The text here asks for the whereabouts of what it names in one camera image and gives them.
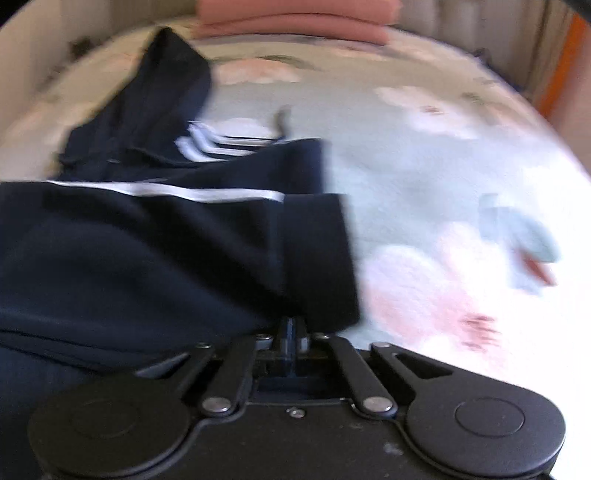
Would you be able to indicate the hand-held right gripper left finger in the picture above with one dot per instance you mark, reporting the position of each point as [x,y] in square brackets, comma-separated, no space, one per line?
[282,342]

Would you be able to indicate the orange curtain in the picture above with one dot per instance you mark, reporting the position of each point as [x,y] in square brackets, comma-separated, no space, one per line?
[561,69]

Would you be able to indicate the pink folded blanket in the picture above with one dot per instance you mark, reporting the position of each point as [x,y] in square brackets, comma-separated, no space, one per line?
[295,21]

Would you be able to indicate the floral green bedspread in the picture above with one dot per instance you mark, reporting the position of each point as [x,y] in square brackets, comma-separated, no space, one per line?
[406,184]

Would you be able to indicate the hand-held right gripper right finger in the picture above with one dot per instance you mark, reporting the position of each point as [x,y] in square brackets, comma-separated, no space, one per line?
[302,344]

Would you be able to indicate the navy white-striped track garment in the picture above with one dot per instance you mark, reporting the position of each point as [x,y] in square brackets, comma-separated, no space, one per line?
[152,258]

